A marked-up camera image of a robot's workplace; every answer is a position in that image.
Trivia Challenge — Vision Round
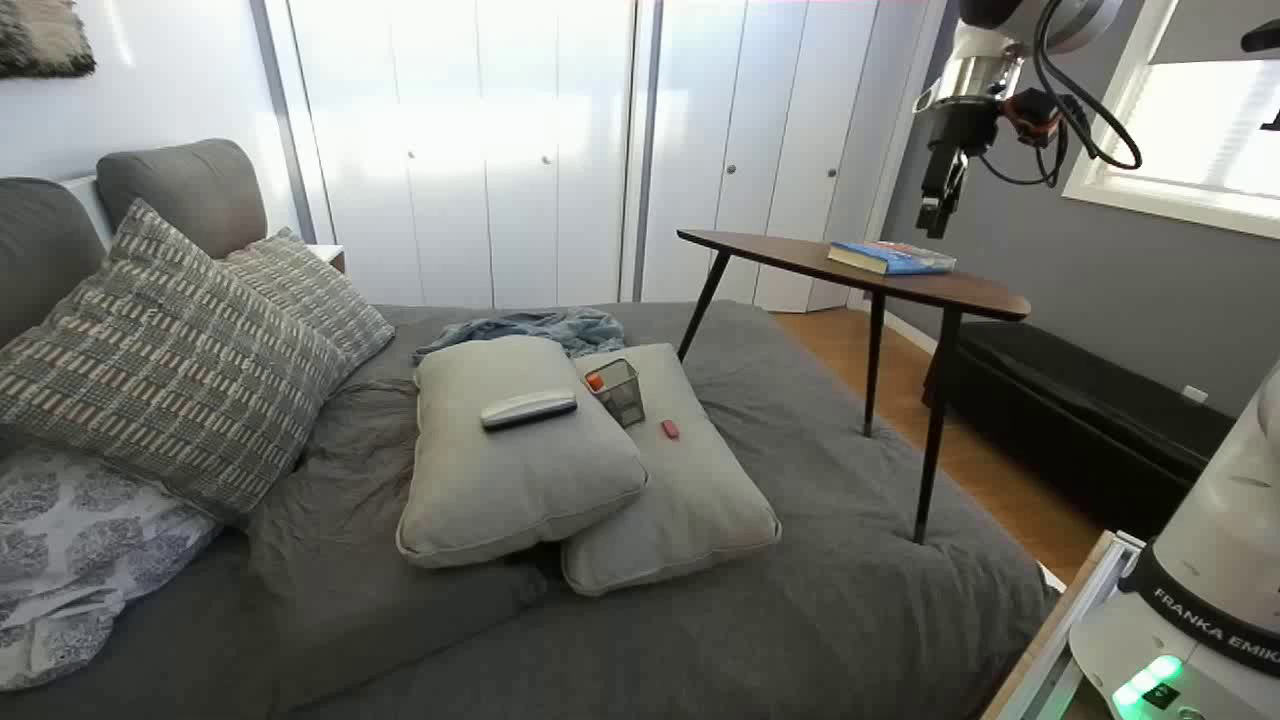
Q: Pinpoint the blue patterned cloth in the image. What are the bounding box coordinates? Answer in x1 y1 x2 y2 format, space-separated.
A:
407 308 632 373

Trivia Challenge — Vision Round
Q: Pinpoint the gray headboard cushion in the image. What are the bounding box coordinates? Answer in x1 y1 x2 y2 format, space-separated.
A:
94 137 272 264
0 172 111 351

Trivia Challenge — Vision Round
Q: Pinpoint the gray orange-buttoned remote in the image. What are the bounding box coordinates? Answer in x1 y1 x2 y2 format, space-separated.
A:
579 351 652 430

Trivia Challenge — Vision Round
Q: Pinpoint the white floral pillow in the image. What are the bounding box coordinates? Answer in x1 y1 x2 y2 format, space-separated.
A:
0 435 223 698

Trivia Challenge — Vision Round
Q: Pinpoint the blue hardcover book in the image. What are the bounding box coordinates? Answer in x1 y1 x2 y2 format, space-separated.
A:
824 237 962 278

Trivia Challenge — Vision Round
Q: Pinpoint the plain beige pillow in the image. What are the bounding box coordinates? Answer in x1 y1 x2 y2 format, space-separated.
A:
391 331 657 576
555 341 790 602

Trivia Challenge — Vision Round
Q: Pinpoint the large gray patterned pillow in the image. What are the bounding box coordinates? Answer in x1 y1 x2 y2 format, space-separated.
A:
0 197 356 529

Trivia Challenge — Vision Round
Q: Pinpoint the shaggy wall hanging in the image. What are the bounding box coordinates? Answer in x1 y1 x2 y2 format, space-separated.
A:
0 0 101 82

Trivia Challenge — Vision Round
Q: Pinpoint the white framed board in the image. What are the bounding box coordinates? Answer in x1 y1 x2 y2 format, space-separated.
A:
976 529 1151 720

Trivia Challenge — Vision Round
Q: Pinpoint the white window frame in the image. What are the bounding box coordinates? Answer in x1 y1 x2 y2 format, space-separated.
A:
1062 0 1280 245

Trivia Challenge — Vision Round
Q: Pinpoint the small gray patterned pillow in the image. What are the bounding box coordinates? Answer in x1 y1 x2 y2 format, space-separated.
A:
220 224 401 392

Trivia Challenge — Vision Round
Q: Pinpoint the white and black remote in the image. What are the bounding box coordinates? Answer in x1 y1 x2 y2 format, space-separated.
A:
477 386 586 435

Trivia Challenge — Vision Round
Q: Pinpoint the white wardrobe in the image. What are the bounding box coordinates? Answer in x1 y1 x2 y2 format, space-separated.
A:
250 0 941 320

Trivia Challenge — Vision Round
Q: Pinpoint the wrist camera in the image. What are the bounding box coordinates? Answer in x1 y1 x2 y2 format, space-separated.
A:
1006 82 1069 153

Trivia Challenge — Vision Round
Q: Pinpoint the wooden black-legged side table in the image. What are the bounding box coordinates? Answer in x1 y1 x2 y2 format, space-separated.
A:
671 224 1036 548

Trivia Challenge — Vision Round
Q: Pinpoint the black bench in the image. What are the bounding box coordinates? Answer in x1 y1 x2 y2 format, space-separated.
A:
922 316 1239 540

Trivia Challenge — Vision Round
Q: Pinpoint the white floating nightstand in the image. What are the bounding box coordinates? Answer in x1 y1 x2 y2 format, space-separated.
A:
305 238 354 278

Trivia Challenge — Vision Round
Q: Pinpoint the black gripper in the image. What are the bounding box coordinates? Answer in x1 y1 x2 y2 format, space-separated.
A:
916 90 1006 245

